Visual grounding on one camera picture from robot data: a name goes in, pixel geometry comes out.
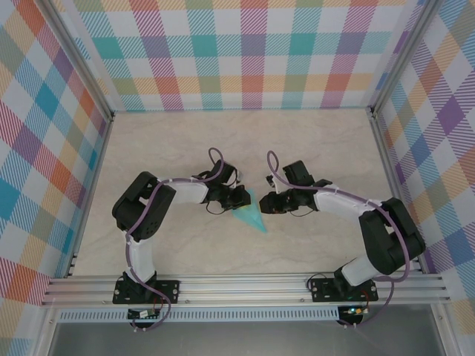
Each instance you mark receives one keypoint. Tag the small black circuit board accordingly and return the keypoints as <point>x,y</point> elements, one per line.
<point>143,314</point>

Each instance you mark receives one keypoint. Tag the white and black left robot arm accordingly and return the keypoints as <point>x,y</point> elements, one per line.
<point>185,193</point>

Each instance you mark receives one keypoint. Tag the light blue paper sheet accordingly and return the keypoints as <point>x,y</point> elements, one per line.
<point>256,217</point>

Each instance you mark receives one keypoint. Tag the grey metal sheet panel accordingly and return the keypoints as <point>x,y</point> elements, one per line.
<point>241,339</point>

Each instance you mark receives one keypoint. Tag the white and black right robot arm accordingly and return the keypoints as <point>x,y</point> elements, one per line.
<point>341,204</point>

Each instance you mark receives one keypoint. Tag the small circuit board green light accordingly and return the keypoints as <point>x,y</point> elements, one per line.
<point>354,310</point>

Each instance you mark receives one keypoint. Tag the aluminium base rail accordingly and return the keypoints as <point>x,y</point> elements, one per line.
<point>241,287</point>

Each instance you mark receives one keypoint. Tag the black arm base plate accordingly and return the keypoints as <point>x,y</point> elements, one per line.
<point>323,291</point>
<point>168,291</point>

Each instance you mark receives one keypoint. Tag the aluminium frame post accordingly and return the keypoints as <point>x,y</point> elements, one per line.
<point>83,63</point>
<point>402,55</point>

